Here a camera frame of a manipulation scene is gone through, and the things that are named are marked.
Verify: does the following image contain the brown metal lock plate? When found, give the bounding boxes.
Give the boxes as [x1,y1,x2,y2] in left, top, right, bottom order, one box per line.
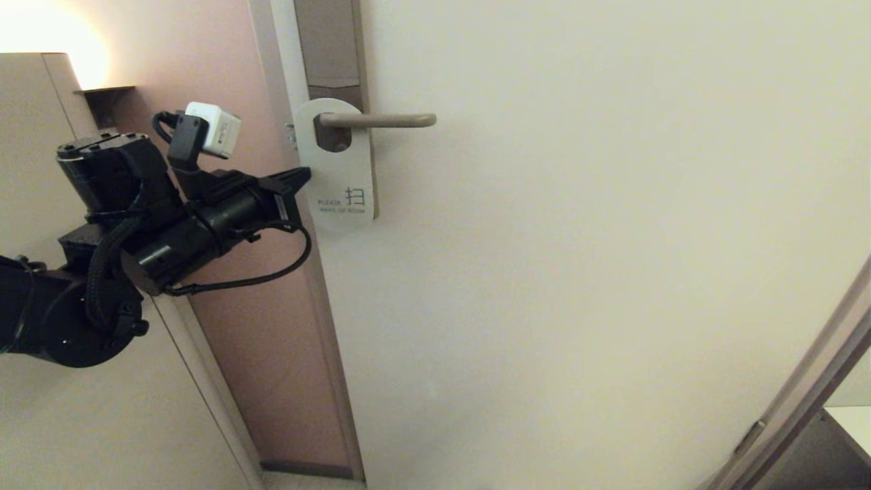
[293,0,374,154]

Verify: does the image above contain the small metal hinge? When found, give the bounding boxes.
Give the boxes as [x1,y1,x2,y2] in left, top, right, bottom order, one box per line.
[735,420,768,455]

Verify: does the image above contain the white wrist camera with mount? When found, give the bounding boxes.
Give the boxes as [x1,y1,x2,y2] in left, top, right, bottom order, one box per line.
[151,102,243,199]

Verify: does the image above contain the dark wall lamp bracket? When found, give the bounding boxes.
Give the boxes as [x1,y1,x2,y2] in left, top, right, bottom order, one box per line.
[73,86,135,130]

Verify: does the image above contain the black looped cable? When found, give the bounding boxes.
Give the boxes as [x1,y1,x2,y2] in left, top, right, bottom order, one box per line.
[163,223,314,297]

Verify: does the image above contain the white door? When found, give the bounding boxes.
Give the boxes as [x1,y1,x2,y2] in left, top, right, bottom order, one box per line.
[269,0,871,490]

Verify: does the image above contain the metal lever door handle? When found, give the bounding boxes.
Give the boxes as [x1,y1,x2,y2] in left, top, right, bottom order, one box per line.
[318,112,438,129]

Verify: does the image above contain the blue do-not-disturb door hanger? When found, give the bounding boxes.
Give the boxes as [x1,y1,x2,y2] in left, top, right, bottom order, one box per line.
[294,97,376,236]

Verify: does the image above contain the dark cabinet side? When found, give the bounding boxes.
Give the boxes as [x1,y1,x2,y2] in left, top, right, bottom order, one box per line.
[755,408,871,490]

